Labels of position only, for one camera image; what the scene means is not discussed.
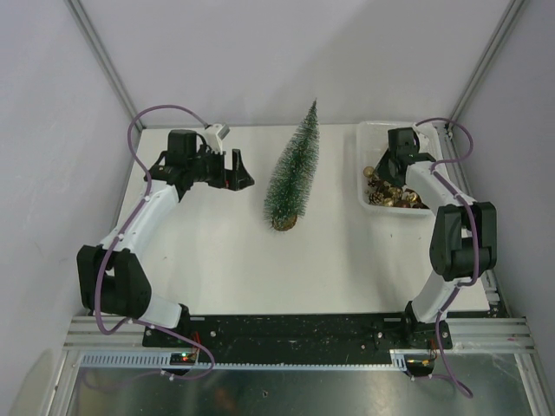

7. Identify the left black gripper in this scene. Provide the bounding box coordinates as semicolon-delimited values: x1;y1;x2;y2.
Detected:
186;145;252;192

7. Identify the white plastic basket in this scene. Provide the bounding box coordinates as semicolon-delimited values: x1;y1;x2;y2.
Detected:
356;121;442;218

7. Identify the small green christmas tree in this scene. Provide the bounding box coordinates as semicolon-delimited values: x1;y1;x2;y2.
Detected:
264;101;320;232

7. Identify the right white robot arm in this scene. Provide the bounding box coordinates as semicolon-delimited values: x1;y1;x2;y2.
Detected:
376;127;497;348

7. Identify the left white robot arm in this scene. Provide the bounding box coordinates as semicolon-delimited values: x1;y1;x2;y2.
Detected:
76;124;255;347

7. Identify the small gold bauble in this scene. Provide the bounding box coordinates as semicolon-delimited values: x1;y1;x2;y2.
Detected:
363;166;375;179

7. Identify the pile of gold brown ornaments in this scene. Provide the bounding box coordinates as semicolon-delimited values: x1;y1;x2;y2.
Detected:
368;177;428;210

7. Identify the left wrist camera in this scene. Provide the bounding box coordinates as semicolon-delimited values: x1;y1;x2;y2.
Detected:
203;124;230;154

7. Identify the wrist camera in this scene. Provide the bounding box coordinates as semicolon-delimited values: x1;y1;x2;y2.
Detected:
203;124;230;154
412;122;439;156

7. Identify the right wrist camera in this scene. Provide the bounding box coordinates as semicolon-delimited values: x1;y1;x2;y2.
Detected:
412;122;439;156

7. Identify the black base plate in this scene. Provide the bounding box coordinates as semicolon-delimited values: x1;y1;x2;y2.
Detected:
142;312;454;365

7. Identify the grey slotted cable duct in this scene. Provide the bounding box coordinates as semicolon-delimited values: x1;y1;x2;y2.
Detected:
79;349;408;370

